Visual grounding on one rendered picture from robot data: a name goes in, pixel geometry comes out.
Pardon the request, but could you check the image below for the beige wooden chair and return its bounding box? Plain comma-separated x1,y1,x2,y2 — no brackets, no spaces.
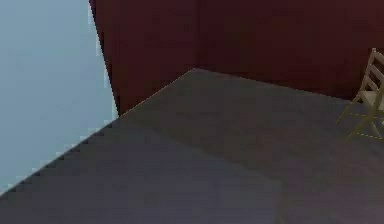
335,47,384,142

